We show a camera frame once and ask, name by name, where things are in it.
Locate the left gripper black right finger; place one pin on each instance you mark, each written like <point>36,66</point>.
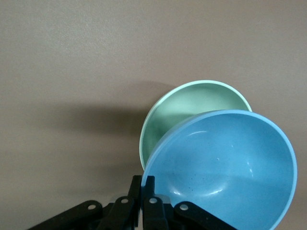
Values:
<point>153,210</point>

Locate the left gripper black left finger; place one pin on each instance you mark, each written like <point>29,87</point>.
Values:
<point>124,210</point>

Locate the blue bowl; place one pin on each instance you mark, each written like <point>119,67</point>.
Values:
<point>227,167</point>

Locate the green bowl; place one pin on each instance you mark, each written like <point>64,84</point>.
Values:
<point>192,103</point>

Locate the brown table cover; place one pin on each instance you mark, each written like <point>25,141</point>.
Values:
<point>72,60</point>

